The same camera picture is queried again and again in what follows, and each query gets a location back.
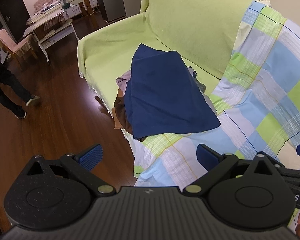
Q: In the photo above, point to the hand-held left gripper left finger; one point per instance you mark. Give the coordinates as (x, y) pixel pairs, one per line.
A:
(91, 157)

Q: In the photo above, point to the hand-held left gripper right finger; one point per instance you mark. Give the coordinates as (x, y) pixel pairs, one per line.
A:
(207, 155)

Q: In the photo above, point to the navy blue cloth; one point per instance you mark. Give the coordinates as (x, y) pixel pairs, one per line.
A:
(165, 92)

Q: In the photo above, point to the brown garment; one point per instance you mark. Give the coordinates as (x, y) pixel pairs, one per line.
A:
(120, 115)

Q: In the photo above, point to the checkered blue green sheet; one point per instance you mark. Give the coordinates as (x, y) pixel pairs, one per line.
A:
(265, 100)

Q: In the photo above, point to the dark grey garment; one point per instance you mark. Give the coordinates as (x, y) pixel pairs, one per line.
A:
(198, 81)

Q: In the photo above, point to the sofa with pale green cover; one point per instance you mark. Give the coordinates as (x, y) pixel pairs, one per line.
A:
(190, 22)

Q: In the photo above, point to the chair with pink cover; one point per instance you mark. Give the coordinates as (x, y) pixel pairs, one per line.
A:
(15, 45)
(42, 3)

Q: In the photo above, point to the white dining table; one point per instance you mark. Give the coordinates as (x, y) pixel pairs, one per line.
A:
(48, 26)

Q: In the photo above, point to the teal pot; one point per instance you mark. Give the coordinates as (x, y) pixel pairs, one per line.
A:
(66, 4)

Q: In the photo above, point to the white sideboard cabinet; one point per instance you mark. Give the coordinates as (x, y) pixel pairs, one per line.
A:
(76, 1)

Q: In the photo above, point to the tall grey cabinet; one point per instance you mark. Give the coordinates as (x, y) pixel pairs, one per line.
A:
(112, 0)

